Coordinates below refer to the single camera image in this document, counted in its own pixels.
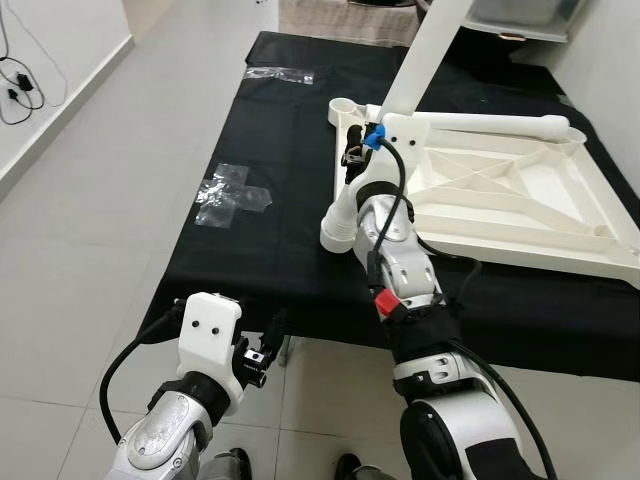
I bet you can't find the black tablecloth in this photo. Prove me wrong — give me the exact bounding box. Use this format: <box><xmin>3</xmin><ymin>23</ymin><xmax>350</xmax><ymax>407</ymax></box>
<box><xmin>140</xmin><ymin>30</ymin><xmax>640</xmax><ymax>383</ymax></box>

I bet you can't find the grey robot left foot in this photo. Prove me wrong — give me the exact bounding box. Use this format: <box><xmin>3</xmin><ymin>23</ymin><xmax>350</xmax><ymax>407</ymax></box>
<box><xmin>198</xmin><ymin>447</ymin><xmax>253</xmax><ymax>480</ymax></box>

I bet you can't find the grey robot foot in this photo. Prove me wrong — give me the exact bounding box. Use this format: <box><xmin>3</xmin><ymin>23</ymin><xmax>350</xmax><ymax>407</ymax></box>
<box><xmin>198</xmin><ymin>447</ymin><xmax>253</xmax><ymax>480</ymax></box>
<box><xmin>333</xmin><ymin>453</ymin><xmax>386</xmax><ymax>480</ymax></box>

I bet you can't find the beige woven bench cover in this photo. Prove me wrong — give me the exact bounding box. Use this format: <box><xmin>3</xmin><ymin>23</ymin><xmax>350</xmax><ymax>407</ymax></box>
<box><xmin>278</xmin><ymin>0</ymin><xmax>421</xmax><ymax>41</ymax></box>

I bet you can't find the clear tape cross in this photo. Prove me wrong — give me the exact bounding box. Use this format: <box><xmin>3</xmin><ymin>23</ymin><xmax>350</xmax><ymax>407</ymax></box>
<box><xmin>193</xmin><ymin>163</ymin><xmax>274</xmax><ymax>228</ymax></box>

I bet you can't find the grey robot right foot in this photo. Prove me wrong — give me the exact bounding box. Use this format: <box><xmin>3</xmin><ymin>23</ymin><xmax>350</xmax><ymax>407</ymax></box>
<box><xmin>333</xmin><ymin>453</ymin><xmax>386</xmax><ymax>480</ymax></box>

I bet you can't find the white plastic table top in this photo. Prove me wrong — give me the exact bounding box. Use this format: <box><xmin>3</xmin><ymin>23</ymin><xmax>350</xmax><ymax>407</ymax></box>
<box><xmin>320</xmin><ymin>95</ymin><xmax>640</xmax><ymax>291</ymax></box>

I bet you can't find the black round bowl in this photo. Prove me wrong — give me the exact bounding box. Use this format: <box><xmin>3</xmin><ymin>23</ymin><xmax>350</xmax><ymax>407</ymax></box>
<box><xmin>460</xmin><ymin>18</ymin><xmax>566</xmax><ymax>46</ymax></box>

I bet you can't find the clear plastic storage box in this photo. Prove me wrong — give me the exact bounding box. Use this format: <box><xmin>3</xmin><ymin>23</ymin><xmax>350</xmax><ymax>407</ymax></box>
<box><xmin>462</xmin><ymin>0</ymin><xmax>576</xmax><ymax>29</ymax></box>

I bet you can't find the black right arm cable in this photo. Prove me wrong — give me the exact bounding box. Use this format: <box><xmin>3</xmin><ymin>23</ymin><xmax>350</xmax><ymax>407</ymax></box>
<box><xmin>362</xmin><ymin>125</ymin><xmax>411</xmax><ymax>291</ymax></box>

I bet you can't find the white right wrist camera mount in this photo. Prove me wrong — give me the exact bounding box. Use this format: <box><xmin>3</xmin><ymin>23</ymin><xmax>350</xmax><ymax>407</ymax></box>
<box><xmin>375</xmin><ymin>112</ymin><xmax>433</xmax><ymax>201</ymax></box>

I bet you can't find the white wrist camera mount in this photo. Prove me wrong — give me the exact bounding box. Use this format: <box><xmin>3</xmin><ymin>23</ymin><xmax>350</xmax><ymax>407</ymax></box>
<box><xmin>375</xmin><ymin>112</ymin><xmax>433</xmax><ymax>201</ymax></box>
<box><xmin>172</xmin><ymin>292</ymin><xmax>251</xmax><ymax>413</ymax></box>

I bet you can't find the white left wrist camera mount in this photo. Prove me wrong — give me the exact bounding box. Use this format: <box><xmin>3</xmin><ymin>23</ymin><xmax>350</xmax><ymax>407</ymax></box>
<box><xmin>172</xmin><ymin>292</ymin><xmax>251</xmax><ymax>413</ymax></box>

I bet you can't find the black charger cable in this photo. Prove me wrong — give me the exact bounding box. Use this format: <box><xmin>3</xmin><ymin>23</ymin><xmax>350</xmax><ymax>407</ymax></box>
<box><xmin>0</xmin><ymin>0</ymin><xmax>69</xmax><ymax>127</ymax></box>

